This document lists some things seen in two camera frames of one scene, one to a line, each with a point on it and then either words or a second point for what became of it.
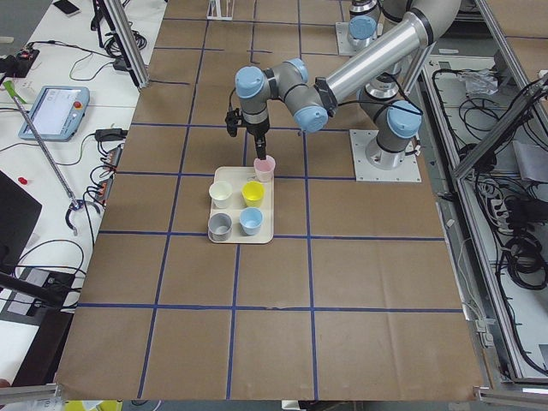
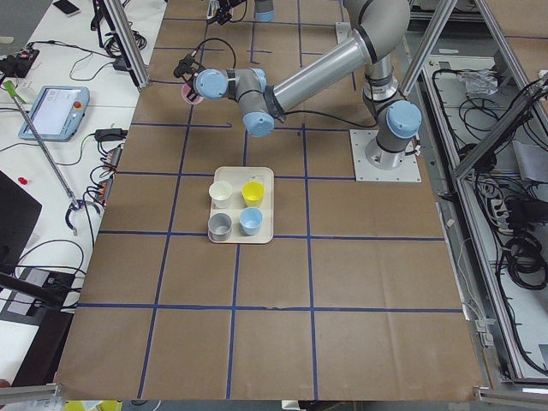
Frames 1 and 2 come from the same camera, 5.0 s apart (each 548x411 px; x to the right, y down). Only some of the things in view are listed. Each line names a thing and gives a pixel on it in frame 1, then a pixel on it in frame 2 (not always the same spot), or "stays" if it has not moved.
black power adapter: [110, 134] stays
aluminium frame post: [128, 42] stays
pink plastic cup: [265, 169] to [185, 90]
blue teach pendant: [57, 113] stays
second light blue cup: [251, 221] stays
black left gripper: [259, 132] to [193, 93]
